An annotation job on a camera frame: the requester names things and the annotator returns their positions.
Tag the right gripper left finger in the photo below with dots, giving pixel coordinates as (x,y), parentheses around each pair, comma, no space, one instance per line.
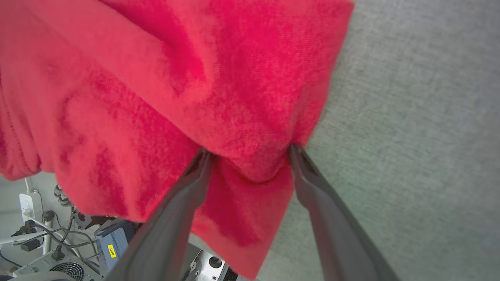
(168,234)

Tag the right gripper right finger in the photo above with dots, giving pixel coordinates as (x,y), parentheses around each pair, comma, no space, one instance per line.
(336,230)

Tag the red and white garment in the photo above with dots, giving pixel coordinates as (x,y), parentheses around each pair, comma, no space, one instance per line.
(156,97)

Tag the grey box with yellow label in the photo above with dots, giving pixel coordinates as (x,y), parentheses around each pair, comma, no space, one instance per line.
(115,242)

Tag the silver device with black knob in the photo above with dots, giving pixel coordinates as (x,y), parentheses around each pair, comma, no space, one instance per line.
(211,267)

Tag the grey unit with fan grille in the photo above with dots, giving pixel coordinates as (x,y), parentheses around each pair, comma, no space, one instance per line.
(58,267)

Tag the grey fabric sofa cushion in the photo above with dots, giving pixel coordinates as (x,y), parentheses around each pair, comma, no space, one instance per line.
(410,117)

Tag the black power adapter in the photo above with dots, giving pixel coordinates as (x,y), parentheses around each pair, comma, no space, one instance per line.
(28,240)

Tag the white power strip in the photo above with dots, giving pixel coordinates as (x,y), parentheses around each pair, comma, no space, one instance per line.
(28,205)

